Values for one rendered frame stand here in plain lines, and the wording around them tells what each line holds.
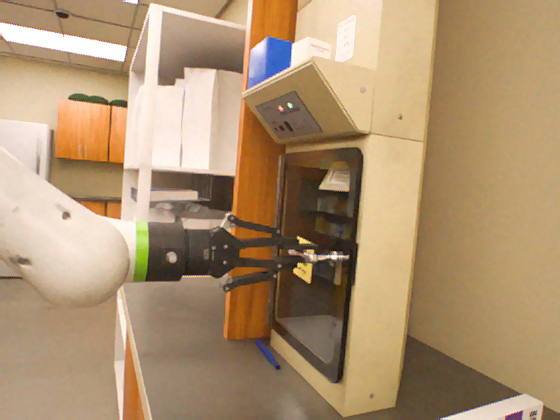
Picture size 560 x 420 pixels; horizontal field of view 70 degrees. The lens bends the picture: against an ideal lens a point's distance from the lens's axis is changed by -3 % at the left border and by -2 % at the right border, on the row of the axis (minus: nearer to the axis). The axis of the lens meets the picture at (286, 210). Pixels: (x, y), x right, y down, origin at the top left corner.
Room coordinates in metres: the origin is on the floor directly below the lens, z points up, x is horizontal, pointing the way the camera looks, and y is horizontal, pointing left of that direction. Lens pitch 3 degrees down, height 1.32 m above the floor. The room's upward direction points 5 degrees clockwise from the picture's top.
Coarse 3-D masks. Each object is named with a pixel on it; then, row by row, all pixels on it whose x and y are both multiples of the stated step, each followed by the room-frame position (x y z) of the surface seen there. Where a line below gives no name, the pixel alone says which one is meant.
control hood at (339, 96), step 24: (288, 72) 0.68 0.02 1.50; (312, 72) 0.62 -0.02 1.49; (336, 72) 0.62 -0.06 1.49; (360, 72) 0.64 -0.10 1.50; (264, 96) 0.80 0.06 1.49; (312, 96) 0.67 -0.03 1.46; (336, 96) 0.62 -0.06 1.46; (360, 96) 0.64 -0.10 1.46; (264, 120) 0.88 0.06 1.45; (336, 120) 0.66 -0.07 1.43; (360, 120) 0.64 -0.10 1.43
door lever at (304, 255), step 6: (294, 252) 0.72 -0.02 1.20; (300, 252) 0.70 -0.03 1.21; (306, 252) 0.69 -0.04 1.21; (300, 258) 0.70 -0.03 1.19; (306, 258) 0.67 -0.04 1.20; (312, 258) 0.66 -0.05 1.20; (318, 258) 0.67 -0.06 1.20; (324, 258) 0.68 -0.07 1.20; (330, 258) 0.68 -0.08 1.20; (336, 258) 0.68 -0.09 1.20
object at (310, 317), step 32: (288, 160) 0.89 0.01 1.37; (320, 160) 0.76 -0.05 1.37; (352, 160) 0.66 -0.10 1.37; (288, 192) 0.88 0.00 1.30; (320, 192) 0.75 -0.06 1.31; (352, 192) 0.66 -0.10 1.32; (288, 224) 0.87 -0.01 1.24; (320, 224) 0.74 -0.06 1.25; (352, 224) 0.65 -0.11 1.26; (352, 256) 0.65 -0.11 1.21; (288, 288) 0.84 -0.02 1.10; (320, 288) 0.72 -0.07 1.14; (288, 320) 0.83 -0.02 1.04; (320, 320) 0.72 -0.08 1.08; (320, 352) 0.71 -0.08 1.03
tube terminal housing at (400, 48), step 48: (336, 0) 0.78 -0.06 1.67; (384, 0) 0.65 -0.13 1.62; (432, 0) 0.69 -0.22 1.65; (384, 48) 0.65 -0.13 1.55; (432, 48) 0.72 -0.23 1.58; (384, 96) 0.66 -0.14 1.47; (288, 144) 0.93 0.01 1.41; (336, 144) 0.74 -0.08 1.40; (384, 144) 0.66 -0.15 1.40; (384, 192) 0.67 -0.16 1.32; (384, 240) 0.67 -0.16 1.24; (384, 288) 0.67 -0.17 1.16; (384, 336) 0.68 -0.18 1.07; (336, 384) 0.68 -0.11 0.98; (384, 384) 0.68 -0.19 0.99
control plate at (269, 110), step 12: (288, 96) 0.73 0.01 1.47; (264, 108) 0.84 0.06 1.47; (276, 108) 0.80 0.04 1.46; (288, 108) 0.76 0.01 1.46; (300, 108) 0.72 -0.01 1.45; (276, 120) 0.84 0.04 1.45; (288, 120) 0.79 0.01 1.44; (300, 120) 0.76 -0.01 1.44; (312, 120) 0.72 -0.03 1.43; (276, 132) 0.88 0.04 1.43; (288, 132) 0.83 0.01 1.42; (300, 132) 0.79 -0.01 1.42; (312, 132) 0.75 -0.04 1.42
